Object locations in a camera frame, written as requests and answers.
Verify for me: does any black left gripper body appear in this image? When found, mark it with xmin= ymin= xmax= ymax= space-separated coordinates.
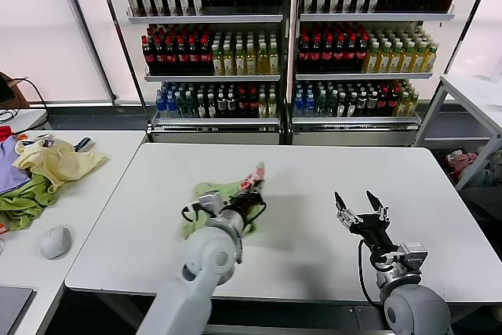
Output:
xmin=228 ymin=192 xmax=265 ymax=228

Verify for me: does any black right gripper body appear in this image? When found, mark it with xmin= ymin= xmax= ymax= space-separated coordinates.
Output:
xmin=349 ymin=214 xmax=400 ymax=255

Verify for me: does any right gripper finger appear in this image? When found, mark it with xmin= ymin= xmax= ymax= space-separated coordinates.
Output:
xmin=333 ymin=191 xmax=362 ymax=231
xmin=366 ymin=189 xmax=390 ymax=223

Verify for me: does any light green t-shirt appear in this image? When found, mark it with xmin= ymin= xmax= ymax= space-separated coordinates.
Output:
xmin=179 ymin=161 xmax=268 ymax=240

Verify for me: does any grey clothes heap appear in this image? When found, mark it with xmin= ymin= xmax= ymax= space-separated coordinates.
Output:
xmin=476 ymin=149 xmax=502 ymax=187

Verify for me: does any pink cloth heap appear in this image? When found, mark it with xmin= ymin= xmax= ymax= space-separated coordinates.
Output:
xmin=446 ymin=149 xmax=478 ymax=175

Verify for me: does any yellow juice bottle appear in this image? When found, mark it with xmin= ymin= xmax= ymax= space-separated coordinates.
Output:
xmin=222 ymin=43 xmax=235 ymax=76
xmin=378 ymin=42 xmax=391 ymax=75
xmin=389 ymin=42 xmax=402 ymax=75
xmin=424 ymin=42 xmax=438 ymax=75
xmin=267 ymin=43 xmax=280 ymax=76
xmin=245 ymin=43 xmax=257 ymax=76
xmin=401 ymin=42 xmax=414 ymax=75
xmin=365 ymin=42 xmax=379 ymax=75
xmin=233 ymin=43 xmax=246 ymax=76
xmin=256 ymin=43 xmax=268 ymax=76
xmin=413 ymin=42 xmax=426 ymax=75
xmin=211 ymin=43 xmax=224 ymax=76

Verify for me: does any blue white striped item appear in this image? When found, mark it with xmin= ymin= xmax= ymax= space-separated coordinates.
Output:
xmin=73 ymin=137 xmax=95 ymax=154

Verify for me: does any pale yellow shirt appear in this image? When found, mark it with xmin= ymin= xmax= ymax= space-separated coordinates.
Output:
xmin=12 ymin=139 xmax=109 ymax=195

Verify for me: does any white computer mouse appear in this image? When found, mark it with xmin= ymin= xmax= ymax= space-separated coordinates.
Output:
xmin=38 ymin=225 xmax=74 ymax=260

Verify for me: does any small printed paper tag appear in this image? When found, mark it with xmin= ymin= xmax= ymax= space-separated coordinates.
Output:
xmin=37 ymin=133 xmax=58 ymax=150

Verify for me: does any crumpled green garment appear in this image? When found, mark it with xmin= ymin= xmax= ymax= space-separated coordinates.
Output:
xmin=0 ymin=173 xmax=60 ymax=232

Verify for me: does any purple shirt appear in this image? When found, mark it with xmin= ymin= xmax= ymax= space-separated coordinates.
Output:
xmin=0 ymin=135 xmax=32 ymax=195

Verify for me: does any brown cardboard box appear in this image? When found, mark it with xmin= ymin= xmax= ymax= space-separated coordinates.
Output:
xmin=0 ymin=71 xmax=31 ymax=109

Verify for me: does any grey laptop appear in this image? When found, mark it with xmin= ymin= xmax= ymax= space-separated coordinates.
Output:
xmin=0 ymin=286 xmax=35 ymax=335

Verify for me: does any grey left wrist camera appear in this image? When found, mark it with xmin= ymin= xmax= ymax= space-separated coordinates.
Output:
xmin=198 ymin=192 xmax=224 ymax=217

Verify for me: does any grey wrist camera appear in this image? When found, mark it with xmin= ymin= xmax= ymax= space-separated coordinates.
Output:
xmin=198 ymin=192 xmax=224 ymax=217
xmin=399 ymin=241 xmax=428 ymax=271

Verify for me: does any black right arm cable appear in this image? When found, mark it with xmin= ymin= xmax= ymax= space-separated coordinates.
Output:
xmin=355 ymin=239 xmax=384 ymax=308

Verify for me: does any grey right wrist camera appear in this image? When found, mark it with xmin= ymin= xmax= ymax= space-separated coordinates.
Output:
xmin=399 ymin=241 xmax=428 ymax=271

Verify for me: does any black left camera cable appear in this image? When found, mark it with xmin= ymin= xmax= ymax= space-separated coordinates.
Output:
xmin=180 ymin=203 xmax=205 ymax=222

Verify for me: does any white frame table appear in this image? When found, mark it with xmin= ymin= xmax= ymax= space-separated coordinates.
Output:
xmin=413 ymin=74 xmax=502 ymax=191

